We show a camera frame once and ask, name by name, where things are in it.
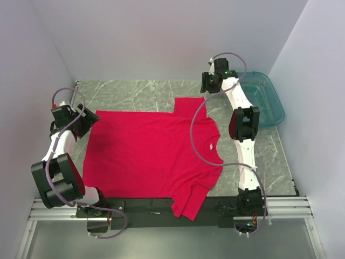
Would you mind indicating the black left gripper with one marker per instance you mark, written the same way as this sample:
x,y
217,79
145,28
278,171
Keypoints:
x,y
90,116

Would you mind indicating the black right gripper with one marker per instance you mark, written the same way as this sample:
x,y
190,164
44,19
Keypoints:
x,y
204,84

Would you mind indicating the teal plastic basin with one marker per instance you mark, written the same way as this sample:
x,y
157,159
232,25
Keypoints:
x,y
261,93

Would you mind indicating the red t shirt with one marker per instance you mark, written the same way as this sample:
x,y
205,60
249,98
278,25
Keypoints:
x,y
155,155

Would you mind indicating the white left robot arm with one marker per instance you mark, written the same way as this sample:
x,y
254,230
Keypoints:
x,y
56,169

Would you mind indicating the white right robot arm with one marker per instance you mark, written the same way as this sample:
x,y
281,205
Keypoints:
x,y
243,129

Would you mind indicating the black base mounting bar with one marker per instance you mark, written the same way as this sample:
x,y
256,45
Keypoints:
x,y
238,212

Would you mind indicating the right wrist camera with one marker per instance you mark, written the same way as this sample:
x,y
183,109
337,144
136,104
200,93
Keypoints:
x,y
212,67

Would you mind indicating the left aluminium side rail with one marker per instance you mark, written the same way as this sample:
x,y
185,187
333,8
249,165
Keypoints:
x,y
75,95

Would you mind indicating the aluminium frame rail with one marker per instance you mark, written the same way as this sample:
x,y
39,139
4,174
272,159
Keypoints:
x,y
277,208

